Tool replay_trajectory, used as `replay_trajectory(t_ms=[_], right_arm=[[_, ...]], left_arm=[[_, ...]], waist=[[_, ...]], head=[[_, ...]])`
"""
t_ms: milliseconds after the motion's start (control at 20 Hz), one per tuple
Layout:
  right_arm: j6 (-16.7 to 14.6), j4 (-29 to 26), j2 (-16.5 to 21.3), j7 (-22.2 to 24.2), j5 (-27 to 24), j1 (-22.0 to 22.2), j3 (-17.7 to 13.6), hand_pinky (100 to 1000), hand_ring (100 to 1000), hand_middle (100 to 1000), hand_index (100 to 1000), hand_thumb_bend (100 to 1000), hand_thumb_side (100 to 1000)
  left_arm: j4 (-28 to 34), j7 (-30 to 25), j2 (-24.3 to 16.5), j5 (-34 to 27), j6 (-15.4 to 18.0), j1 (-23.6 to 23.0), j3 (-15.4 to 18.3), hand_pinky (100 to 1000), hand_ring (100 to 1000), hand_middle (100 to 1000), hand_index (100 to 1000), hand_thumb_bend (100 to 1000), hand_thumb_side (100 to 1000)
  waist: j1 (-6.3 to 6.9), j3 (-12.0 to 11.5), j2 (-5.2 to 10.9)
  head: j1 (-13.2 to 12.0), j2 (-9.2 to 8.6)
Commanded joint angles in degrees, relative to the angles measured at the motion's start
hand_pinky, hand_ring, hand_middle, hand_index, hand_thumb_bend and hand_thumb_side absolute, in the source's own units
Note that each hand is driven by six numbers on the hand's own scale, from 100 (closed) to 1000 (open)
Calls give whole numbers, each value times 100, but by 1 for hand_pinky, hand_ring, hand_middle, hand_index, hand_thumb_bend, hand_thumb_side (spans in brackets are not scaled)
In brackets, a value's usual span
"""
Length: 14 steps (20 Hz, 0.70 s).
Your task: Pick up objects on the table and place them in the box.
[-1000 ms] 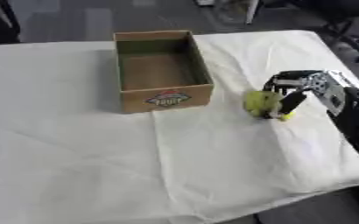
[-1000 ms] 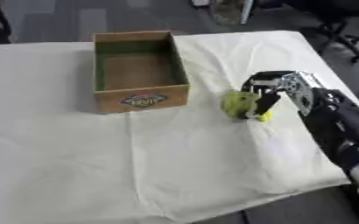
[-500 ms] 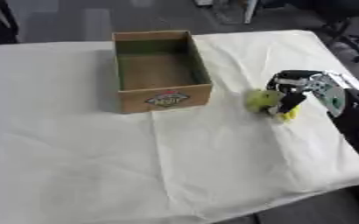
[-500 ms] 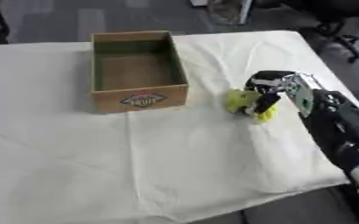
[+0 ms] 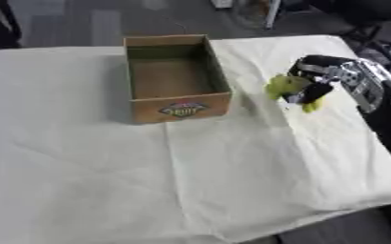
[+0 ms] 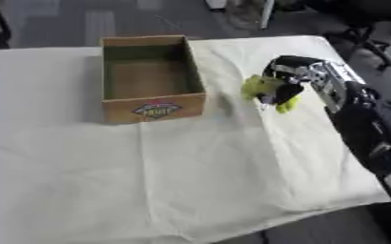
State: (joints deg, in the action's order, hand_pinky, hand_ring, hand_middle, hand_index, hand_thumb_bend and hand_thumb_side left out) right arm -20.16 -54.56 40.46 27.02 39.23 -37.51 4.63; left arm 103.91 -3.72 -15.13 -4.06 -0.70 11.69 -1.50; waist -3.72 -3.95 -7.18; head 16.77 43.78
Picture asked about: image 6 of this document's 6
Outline yellow-green soft toy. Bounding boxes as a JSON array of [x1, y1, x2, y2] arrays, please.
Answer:
[[238, 74, 302, 114]]

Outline tan cardboard box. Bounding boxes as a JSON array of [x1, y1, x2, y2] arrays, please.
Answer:
[[98, 34, 208, 124]]

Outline black office chair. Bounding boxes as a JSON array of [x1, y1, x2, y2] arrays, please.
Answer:
[[305, 0, 391, 71]]

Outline white table leg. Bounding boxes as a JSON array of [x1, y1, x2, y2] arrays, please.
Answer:
[[258, 0, 278, 30]]

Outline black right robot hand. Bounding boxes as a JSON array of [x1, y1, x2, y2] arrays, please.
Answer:
[[257, 54, 324, 105]]

